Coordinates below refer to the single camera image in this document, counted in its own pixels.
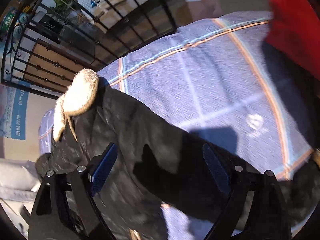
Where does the black quilted shearling jacket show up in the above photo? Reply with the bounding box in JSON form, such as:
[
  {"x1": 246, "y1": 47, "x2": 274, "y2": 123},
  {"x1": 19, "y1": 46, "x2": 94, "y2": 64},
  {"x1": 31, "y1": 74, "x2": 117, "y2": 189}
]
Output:
[{"x1": 29, "y1": 69, "x2": 319, "y2": 239}]

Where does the pile of white clothes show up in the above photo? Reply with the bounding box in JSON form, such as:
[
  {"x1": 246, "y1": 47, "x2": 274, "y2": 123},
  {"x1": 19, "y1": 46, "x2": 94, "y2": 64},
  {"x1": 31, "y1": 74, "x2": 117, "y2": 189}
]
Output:
[{"x1": 1, "y1": 158, "x2": 40, "y2": 238}]

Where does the blue plaid bed sheet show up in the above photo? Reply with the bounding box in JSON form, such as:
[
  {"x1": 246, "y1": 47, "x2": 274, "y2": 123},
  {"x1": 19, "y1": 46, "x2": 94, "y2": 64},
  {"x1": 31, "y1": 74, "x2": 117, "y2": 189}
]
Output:
[{"x1": 37, "y1": 10, "x2": 315, "y2": 240}]

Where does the black iron bed footboard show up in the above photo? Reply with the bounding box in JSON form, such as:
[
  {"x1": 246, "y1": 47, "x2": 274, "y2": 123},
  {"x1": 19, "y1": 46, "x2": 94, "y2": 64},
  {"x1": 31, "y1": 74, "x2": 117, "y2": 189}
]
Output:
[{"x1": 1, "y1": 0, "x2": 177, "y2": 98}]

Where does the red puffy garment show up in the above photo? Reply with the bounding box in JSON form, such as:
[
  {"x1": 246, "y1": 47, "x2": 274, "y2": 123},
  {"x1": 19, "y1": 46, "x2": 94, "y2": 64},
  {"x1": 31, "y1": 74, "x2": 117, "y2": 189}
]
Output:
[{"x1": 266, "y1": 0, "x2": 319, "y2": 80}]

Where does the brown paper shopping bag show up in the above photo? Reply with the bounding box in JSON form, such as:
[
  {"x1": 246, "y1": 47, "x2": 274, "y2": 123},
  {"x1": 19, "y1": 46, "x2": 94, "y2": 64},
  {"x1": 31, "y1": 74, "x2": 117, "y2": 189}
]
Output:
[{"x1": 176, "y1": 0, "x2": 223, "y2": 25}]

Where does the blue and white wall poster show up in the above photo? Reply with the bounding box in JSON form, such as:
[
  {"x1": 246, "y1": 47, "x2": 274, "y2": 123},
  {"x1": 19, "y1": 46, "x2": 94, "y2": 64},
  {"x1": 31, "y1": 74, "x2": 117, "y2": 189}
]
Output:
[{"x1": 0, "y1": 84, "x2": 29, "y2": 140}]

